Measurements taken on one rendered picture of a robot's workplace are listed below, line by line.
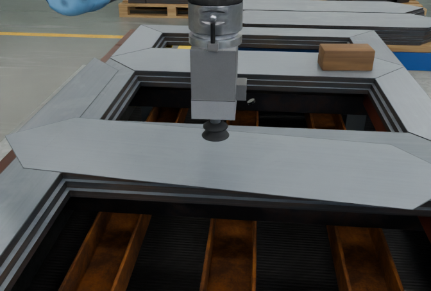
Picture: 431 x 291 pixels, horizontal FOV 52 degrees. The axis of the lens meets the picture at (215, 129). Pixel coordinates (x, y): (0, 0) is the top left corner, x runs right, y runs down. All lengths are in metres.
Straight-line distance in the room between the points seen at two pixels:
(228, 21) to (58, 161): 0.35
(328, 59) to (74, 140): 0.61
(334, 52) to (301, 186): 0.51
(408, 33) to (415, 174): 0.90
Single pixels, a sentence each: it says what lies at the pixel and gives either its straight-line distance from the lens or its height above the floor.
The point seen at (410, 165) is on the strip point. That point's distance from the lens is 0.76.
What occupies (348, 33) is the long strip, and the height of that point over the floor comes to 0.85.
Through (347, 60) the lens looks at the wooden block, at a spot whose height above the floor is 0.88.
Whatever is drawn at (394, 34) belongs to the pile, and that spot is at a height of 0.82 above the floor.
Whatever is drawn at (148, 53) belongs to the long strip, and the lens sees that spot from 1.21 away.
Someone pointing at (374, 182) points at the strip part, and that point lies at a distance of 0.69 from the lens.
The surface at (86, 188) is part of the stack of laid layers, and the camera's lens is 0.71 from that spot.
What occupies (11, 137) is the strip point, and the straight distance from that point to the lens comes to 0.85.
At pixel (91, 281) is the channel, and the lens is 0.77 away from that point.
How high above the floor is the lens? 1.22
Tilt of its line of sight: 28 degrees down
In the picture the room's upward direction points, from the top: straight up
